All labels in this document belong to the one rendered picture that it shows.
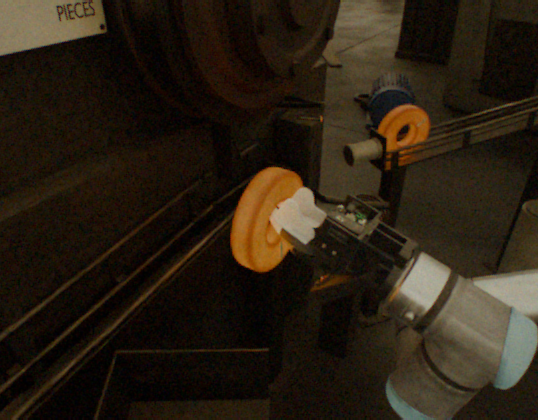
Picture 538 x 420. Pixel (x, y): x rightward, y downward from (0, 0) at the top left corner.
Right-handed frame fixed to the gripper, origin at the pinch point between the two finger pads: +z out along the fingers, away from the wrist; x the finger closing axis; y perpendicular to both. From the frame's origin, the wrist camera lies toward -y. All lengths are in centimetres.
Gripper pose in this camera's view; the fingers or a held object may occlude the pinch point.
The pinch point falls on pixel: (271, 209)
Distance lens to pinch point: 63.7
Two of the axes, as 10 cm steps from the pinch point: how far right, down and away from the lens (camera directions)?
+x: -5.6, 4.7, -6.9
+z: -8.0, -5.2, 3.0
